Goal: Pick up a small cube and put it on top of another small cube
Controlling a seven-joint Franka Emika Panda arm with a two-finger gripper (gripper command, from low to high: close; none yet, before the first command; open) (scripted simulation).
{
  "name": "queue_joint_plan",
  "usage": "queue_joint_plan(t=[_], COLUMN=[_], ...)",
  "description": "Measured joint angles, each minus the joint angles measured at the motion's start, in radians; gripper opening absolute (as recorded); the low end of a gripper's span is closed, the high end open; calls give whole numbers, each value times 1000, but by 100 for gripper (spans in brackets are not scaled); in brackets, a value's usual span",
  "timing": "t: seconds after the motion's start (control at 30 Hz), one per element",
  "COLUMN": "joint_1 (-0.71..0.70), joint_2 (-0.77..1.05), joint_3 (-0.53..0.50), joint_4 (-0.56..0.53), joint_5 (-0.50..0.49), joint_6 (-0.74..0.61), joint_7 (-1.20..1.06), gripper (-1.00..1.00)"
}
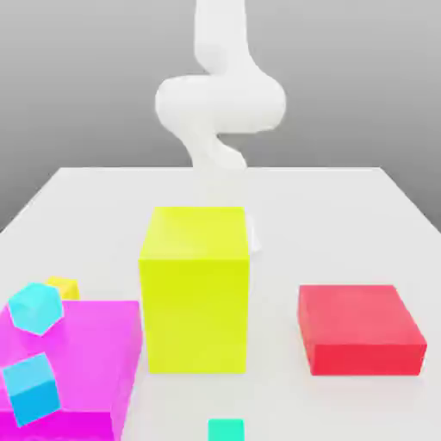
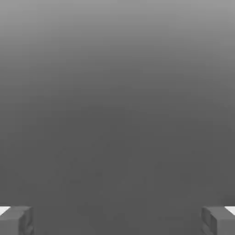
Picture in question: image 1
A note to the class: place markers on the small teal cube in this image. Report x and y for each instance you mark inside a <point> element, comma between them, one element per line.
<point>226,430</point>

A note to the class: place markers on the small yellow cube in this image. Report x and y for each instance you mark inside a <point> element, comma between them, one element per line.
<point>67,287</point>

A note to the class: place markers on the large yellow box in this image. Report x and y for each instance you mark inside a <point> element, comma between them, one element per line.
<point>194,310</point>

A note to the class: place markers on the large magenta box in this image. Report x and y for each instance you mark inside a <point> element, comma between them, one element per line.
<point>89,361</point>

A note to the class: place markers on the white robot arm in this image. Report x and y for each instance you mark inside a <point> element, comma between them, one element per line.
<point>220,103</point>

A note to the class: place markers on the large red box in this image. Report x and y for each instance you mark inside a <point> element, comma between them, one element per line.
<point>358,320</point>

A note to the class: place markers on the small blue cube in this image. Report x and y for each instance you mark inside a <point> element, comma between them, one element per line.
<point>31,389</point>

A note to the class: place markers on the small cyan cube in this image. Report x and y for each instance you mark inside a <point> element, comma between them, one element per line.
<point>34,308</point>

